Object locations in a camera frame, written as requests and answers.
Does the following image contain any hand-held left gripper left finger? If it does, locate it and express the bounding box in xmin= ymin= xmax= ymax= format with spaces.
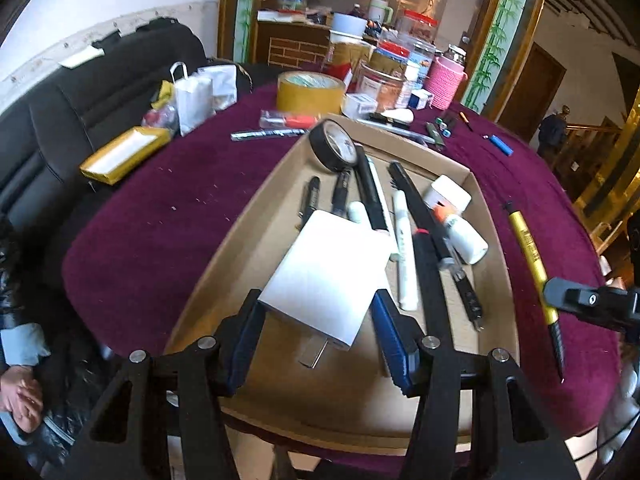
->
xmin=65 ymin=287 xmax=271 ymax=480

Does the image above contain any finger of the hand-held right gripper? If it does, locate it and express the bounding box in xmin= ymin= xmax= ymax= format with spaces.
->
xmin=542 ymin=275 xmax=626 ymax=332

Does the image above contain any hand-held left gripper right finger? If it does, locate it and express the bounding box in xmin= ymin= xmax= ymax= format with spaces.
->
xmin=370 ymin=287 xmax=581 ymax=480

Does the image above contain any cardboard box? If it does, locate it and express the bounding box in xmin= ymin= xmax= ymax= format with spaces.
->
xmin=164 ymin=114 xmax=522 ymax=453

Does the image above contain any yellow pen black tip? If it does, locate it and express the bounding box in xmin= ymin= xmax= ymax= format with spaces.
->
xmin=502 ymin=201 xmax=567 ymax=382

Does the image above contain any white marker pen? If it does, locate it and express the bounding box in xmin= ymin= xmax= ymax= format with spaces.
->
xmin=391 ymin=190 xmax=419 ymax=311

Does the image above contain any white charger plug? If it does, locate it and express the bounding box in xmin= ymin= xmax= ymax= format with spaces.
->
xmin=257 ymin=209 xmax=394 ymax=369

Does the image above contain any large black marker grey tip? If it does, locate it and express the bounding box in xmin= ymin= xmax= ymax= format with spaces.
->
xmin=389 ymin=161 xmax=453 ymax=266

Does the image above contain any black marker pink tip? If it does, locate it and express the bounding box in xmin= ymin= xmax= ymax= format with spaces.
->
xmin=354 ymin=144 xmax=392 ymax=233

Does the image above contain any thin black pen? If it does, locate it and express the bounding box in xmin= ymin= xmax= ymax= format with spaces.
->
xmin=299 ymin=176 xmax=322 ymax=223

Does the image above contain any black pen clear cap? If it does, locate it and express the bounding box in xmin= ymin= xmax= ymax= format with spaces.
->
xmin=331 ymin=170 xmax=354 ymax=220

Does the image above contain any white rectangular device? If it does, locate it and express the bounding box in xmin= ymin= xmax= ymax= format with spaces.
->
xmin=422 ymin=175 xmax=472 ymax=212

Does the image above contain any black tape roll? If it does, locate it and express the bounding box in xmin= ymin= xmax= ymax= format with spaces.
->
xmin=308 ymin=119 xmax=362 ymax=174

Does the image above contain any person's right forearm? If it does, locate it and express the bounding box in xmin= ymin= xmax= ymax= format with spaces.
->
xmin=597 ymin=355 xmax=640 ymax=466

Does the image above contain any golden pillar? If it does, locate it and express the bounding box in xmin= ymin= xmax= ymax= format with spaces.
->
xmin=575 ymin=85 xmax=640 ymax=226

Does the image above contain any wooden stair railing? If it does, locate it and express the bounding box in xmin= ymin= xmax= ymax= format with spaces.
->
xmin=562 ymin=115 xmax=628 ymax=201

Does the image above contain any silver pen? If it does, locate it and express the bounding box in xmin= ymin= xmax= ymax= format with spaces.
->
xmin=231 ymin=128 xmax=309 ymax=141

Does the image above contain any green lighter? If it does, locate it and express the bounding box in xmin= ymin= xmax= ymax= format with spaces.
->
xmin=425 ymin=122 xmax=446 ymax=152

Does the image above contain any wooden door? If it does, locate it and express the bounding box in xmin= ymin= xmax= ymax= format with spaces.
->
xmin=500 ymin=42 xmax=568 ymax=143

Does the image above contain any yellow flat box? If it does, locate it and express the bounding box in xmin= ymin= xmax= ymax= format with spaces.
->
xmin=79 ymin=126 xmax=172 ymax=185

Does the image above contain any clear plastic packet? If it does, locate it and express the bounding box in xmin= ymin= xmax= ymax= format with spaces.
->
xmin=259 ymin=110 xmax=321 ymax=131

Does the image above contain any small white box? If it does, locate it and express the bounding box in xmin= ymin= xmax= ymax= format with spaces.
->
xmin=342 ymin=92 xmax=377 ymax=119

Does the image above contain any yellow tape roll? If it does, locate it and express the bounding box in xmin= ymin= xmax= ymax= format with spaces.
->
xmin=276 ymin=71 xmax=346 ymax=114

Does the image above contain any pink knit-sleeved bottle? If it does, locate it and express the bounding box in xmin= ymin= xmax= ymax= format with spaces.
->
xmin=426 ymin=45 xmax=469 ymax=110

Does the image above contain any clear jar orange label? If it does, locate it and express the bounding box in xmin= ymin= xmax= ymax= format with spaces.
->
xmin=357 ymin=62 xmax=407 ymax=113

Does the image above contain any bamboo print panel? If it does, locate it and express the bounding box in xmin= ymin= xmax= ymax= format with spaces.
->
xmin=462 ymin=0 xmax=533 ymax=111
xmin=232 ymin=0 xmax=258 ymax=63

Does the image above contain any clear jar blue label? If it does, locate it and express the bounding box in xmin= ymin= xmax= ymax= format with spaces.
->
xmin=377 ymin=35 xmax=437 ymax=83

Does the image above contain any black sofa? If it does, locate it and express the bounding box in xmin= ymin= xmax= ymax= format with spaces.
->
xmin=0 ymin=17 xmax=251 ymax=361

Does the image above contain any wooden cabinet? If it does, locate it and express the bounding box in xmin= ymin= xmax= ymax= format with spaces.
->
xmin=256 ymin=10 xmax=333 ymax=70

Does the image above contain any clear jar red lid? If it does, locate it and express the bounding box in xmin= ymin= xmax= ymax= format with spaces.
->
xmin=395 ymin=10 xmax=439 ymax=43

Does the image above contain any white pot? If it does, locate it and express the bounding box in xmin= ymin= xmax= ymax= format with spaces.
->
xmin=331 ymin=11 xmax=366 ymax=37

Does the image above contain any white paper sheet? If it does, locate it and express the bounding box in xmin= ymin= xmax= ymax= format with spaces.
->
xmin=59 ymin=46 xmax=106 ymax=69

